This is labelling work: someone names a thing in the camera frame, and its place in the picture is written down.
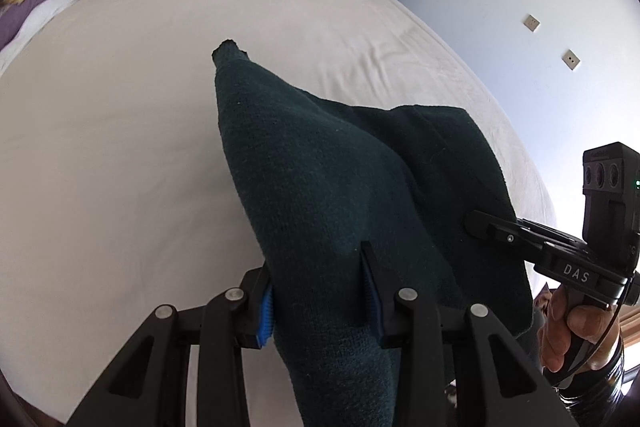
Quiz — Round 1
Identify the thin black cable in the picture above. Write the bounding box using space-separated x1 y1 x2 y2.
545 299 626 388

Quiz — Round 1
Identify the purple cloth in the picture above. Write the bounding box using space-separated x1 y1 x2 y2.
0 0 48 50

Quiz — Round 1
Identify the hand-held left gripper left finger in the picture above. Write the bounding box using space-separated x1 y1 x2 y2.
65 264 276 427

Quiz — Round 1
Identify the dark green knit sweater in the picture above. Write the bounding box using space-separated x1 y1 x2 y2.
212 39 533 427

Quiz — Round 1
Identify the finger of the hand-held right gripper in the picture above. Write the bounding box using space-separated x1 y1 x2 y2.
465 209 587 265

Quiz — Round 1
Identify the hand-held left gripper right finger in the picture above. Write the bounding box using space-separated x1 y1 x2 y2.
359 241 576 427

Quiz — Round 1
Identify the person's right hand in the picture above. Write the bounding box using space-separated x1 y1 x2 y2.
537 279 623 373

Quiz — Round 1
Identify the bed with white sheet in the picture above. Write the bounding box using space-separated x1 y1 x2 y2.
0 0 558 427

